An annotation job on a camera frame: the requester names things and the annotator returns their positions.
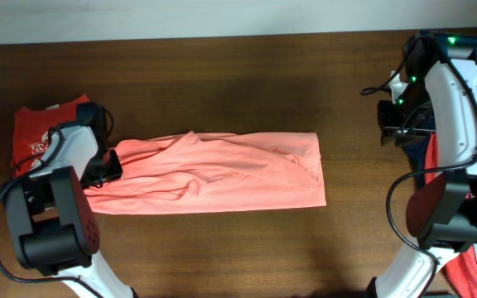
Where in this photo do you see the salmon pink t-shirt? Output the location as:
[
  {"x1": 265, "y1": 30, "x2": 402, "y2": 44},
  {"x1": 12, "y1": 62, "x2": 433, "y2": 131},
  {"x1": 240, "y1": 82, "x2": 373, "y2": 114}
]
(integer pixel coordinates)
[{"x1": 84, "y1": 132, "x2": 326, "y2": 215}]

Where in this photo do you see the folded red printed t-shirt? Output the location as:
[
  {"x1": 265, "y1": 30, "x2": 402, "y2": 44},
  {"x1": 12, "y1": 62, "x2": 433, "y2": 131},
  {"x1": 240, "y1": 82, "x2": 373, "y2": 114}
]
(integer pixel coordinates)
[{"x1": 11, "y1": 95, "x2": 89, "y2": 178}]

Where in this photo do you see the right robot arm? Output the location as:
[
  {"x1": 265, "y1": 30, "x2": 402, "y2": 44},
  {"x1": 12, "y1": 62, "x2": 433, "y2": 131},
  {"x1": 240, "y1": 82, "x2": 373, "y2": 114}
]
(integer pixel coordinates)
[{"x1": 366, "y1": 31, "x2": 477, "y2": 297}]

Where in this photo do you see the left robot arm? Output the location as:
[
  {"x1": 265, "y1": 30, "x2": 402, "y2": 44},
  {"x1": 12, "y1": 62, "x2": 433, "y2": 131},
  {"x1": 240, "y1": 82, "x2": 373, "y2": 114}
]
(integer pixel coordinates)
[{"x1": 0, "y1": 102, "x2": 137, "y2": 297}]

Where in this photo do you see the navy blue garment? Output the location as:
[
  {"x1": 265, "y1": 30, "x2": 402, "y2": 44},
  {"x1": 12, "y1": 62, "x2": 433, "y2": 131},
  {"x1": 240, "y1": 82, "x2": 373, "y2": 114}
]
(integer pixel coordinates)
[{"x1": 402, "y1": 137, "x2": 429, "y2": 171}]

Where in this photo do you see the red orange garment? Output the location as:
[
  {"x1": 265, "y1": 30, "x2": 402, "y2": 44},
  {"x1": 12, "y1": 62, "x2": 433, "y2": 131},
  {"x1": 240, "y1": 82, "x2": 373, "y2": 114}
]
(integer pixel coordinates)
[{"x1": 424, "y1": 133, "x2": 477, "y2": 298}]

